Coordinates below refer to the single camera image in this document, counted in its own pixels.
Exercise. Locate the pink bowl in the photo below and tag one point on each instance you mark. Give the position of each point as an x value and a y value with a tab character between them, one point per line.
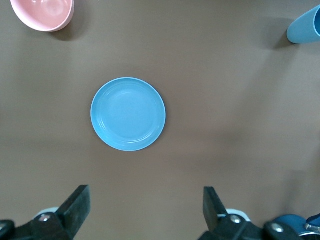
45	15

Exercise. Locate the blue saucepan with lid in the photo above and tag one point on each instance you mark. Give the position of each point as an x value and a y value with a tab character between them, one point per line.
290	221

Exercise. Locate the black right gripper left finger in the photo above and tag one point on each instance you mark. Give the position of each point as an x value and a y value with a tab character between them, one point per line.
75	212

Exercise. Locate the brown table cover cloth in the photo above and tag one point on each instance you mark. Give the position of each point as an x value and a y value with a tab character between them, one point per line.
225	125

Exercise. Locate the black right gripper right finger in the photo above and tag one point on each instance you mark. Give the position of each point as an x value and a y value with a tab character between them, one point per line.
212	210

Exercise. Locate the blue plate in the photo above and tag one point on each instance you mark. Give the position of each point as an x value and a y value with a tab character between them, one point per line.
128	114

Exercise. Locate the blue cup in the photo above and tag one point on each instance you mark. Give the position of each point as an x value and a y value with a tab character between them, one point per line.
303	30

